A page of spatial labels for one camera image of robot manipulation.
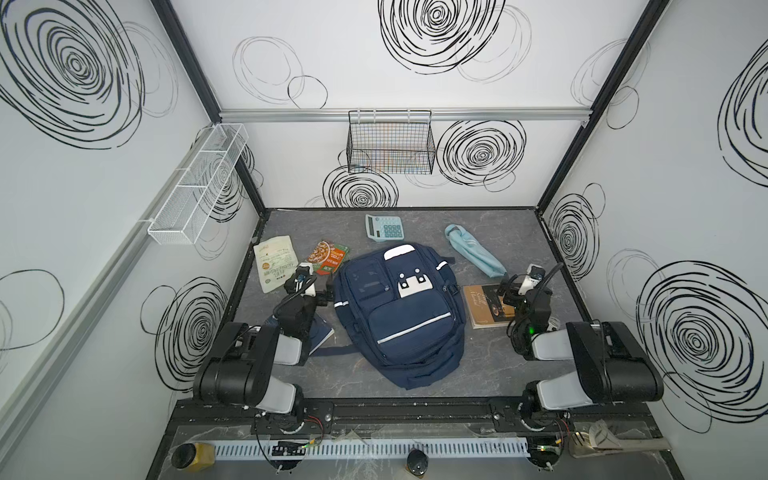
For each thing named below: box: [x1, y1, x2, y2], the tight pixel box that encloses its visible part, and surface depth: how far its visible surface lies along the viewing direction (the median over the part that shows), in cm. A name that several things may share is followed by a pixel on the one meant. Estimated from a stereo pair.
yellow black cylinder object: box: [171, 443, 215, 472], surface depth 64 cm
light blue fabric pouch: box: [445, 224, 507, 278], surface depth 102 cm
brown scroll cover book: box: [463, 284, 516, 330], surface depth 93 cm
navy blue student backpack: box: [312, 244, 467, 390], surface depth 89 cm
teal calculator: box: [365, 214, 405, 242], surface depth 114 cm
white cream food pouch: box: [253, 235, 299, 294], surface depth 107 cm
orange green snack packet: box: [307, 240, 351, 275], surface depth 107 cm
